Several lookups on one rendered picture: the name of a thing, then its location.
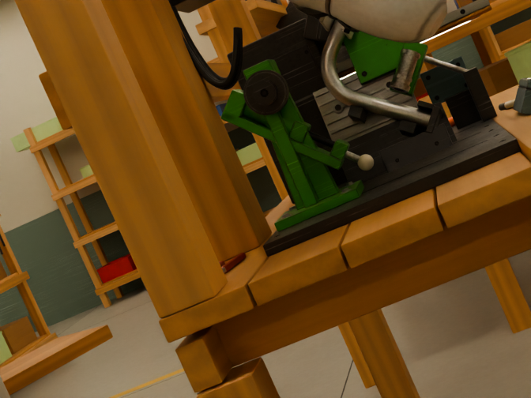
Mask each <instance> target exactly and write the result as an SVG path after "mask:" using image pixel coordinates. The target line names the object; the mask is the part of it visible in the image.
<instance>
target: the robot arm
mask: <svg viewBox="0 0 531 398"><path fill-rule="evenodd" d="M288 1H290V2H292V4H293V5H294V6H295V7H296V8H297V9H298V10H299V11H301V12H303V13H305V14H306V15H310V16H312V17H314V18H315V19H318V20H319V21H320V23H321V24H322V26H323V27H324V28H325V30H326V31H327V32H329V31H330V29H331V27H332V25H333V22H334V20H337V21H338V22H339V23H340V24H341V25H342V28H341V29H342V31H343V32H344V33H345V35H346V36H347V37H348V39H352V36H353V34H354V32H359V31H361V32H365V33H367V34H369V35H372V36H376V37H378V38H381V39H388V40H392V41H395V42H400V43H419V42H422V41H425V40H428V39H430V38H431V37H432V36H433V35H434V34H435V33H436V32H437V31H438V29H439V27H440V26H441V24H442V23H443V21H444V19H445V17H446V14H447V4H446V0H288Z"/></svg>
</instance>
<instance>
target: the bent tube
mask: <svg viewBox="0 0 531 398"><path fill-rule="evenodd" d="M341 28H342V25H341V24H340V23H339V22H338V21H337V20H335V21H334V23H333V27H332V28H331V31H330V34H329V36H328V38H327V41H326V44H325V46H324V48H323V51H322V57H321V73H322V79H323V81H324V83H325V85H326V87H327V88H328V90H329V91H330V93H331V94H332V95H333V96H334V97H335V98H336V99H337V100H339V101H340V102H342V103H343V104H346V105H348V106H351V105H353V106H355V107H360V108H363V109H364V110H365V111H369V112H371V113H375V114H378V115H383V116H386V117H389V118H394V119H397V120H400V121H401V120H402V119H403V120H405V121H409V122H414V123H416V124H417V125H418V126H422V127H426V128H427V124H428V122H429V119H430V117H431V112H430V111H424V110H421V109H418V108H415V107H410V106H406V105H404V104H400V103H395V102H392V101H389V100H386V99H380V98H378V97H374V96H369V95H366V94H363V93H360V92H355V91H353V90H351V89H350V88H348V87H346V86H345V85H344V84H343V83H342V81H341V79H340V78H339V76H338V74H337V67H336V62H337V55H338V52H339V50H340V48H341V45H342V43H343V41H344V38H345V33H344V32H343V31H342V29H341Z"/></svg>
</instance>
